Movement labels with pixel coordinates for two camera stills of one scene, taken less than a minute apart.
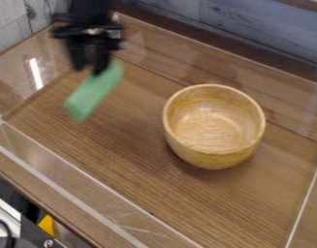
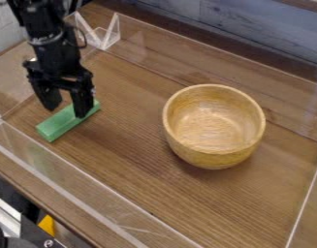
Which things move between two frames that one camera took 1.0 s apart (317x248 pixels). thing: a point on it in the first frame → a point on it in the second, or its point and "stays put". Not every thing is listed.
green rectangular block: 82,102 → 64,120
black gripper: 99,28 → 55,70
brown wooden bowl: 213,123 stays put
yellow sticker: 48,225 stays put
